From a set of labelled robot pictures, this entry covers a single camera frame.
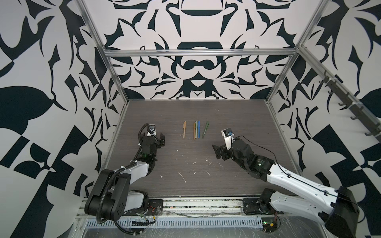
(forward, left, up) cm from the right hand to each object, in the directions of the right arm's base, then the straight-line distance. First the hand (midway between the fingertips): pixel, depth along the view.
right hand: (221, 141), depth 78 cm
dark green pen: (+19, +6, -16) cm, 26 cm away
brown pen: (+18, +14, -17) cm, 28 cm away
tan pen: (+18, +20, -16) cm, 32 cm away
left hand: (+10, +38, -4) cm, 40 cm away
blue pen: (+16, +10, -17) cm, 25 cm away
